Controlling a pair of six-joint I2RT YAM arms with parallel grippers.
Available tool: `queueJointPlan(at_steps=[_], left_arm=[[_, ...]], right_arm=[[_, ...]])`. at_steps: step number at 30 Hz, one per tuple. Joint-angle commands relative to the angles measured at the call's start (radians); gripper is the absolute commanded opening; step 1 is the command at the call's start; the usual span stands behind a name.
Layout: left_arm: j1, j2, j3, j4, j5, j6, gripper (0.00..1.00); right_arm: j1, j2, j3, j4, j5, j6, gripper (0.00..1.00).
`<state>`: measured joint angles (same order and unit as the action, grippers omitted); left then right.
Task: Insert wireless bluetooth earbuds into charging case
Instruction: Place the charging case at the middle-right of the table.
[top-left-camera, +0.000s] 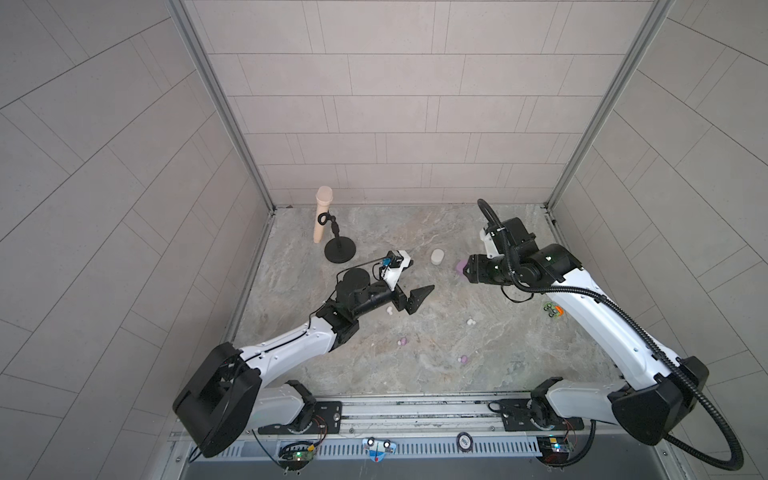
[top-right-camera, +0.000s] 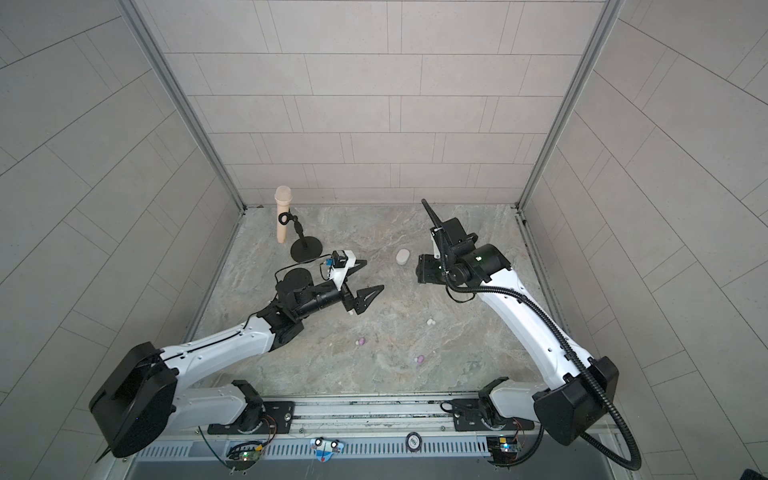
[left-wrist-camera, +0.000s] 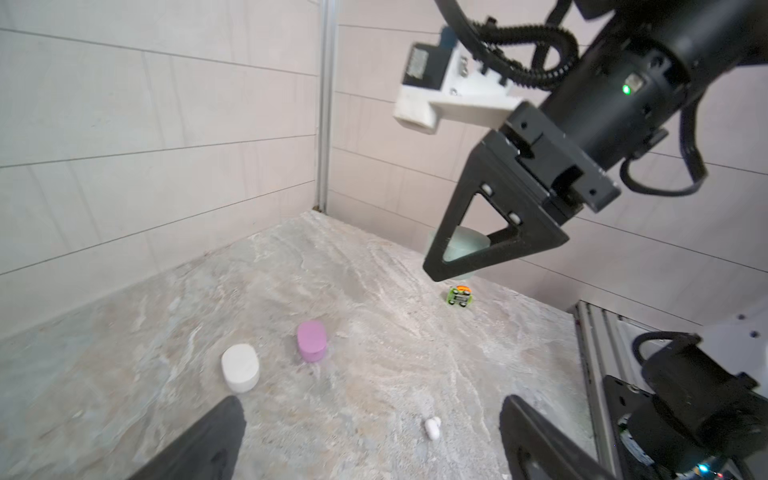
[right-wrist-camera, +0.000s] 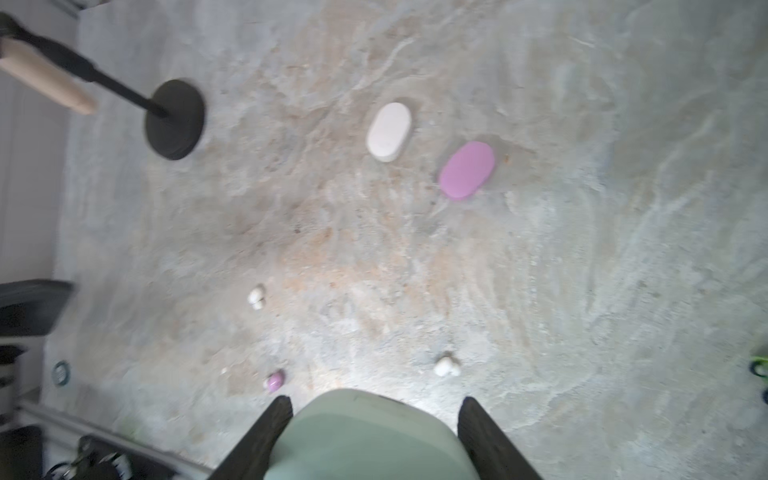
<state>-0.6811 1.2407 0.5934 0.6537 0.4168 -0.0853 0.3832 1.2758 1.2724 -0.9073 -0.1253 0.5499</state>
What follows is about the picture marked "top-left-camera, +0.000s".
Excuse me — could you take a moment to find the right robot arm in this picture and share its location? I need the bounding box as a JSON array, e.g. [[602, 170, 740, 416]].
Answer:
[[463, 212, 708, 445]]

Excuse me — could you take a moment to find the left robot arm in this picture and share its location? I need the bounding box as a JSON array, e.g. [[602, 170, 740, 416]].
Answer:
[[172, 268, 434, 458]]

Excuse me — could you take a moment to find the purple earbud case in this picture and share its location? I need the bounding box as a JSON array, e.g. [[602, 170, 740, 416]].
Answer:
[[455, 259, 468, 275]]

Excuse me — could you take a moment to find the white earbud case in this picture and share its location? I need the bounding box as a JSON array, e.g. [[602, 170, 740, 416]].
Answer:
[[430, 248, 445, 266]]

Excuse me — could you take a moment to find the black microphone stand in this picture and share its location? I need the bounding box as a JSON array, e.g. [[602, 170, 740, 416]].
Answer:
[[321, 212, 356, 264]]

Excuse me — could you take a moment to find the green orange toy car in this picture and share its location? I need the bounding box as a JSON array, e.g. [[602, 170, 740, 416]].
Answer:
[[543, 302, 565, 318]]

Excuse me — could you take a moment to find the black round disc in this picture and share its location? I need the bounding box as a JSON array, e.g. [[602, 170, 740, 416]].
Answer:
[[456, 432, 474, 453]]

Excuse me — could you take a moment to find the left green circuit board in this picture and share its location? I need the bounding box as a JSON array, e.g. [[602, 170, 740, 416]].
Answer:
[[278, 441, 317, 471]]

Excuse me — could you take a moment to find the green circuit board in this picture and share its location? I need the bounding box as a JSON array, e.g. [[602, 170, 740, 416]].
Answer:
[[278, 441, 317, 471], [536, 436, 572, 465]]

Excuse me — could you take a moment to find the right green circuit board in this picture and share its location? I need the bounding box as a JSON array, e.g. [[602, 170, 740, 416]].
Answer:
[[536, 436, 572, 465]]

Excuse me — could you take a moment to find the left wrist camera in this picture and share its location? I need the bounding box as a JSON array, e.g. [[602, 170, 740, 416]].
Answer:
[[379, 250, 412, 291]]

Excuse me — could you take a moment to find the aluminium frame rail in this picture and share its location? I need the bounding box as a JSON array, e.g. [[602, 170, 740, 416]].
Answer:
[[167, 389, 673, 448]]

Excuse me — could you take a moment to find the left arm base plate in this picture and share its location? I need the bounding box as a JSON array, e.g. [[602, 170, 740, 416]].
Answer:
[[257, 401, 342, 435]]

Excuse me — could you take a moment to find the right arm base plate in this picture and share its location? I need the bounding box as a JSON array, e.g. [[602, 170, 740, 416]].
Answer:
[[489, 398, 585, 432]]

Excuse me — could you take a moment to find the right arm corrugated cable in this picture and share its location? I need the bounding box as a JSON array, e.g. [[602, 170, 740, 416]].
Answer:
[[476, 198, 745, 472]]

